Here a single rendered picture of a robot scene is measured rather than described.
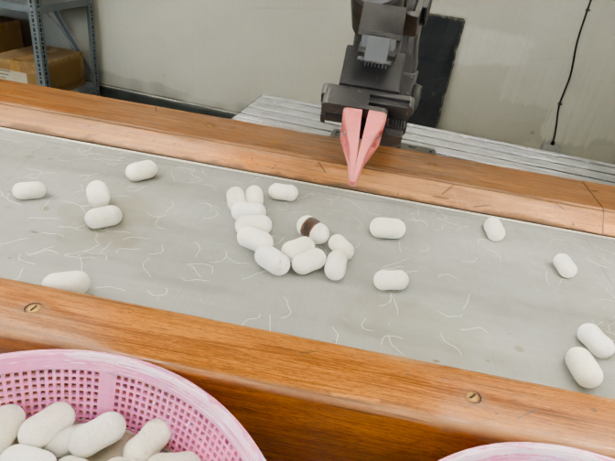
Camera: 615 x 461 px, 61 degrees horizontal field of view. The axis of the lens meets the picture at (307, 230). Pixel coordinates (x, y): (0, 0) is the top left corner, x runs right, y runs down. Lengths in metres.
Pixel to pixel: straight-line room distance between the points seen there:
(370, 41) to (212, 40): 2.27
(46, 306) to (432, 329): 0.30
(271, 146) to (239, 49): 2.07
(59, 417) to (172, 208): 0.27
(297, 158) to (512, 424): 0.41
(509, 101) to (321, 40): 0.91
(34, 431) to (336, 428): 0.18
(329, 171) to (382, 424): 0.38
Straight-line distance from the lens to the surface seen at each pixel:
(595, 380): 0.45
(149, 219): 0.55
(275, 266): 0.46
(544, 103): 2.64
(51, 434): 0.36
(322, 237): 0.51
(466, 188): 0.67
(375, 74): 0.60
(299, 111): 1.15
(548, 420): 0.38
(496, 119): 2.64
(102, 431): 0.35
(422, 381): 0.37
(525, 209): 0.69
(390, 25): 0.55
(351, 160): 0.56
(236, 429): 0.31
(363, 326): 0.43
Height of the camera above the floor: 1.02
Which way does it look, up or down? 30 degrees down
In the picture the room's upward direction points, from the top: 9 degrees clockwise
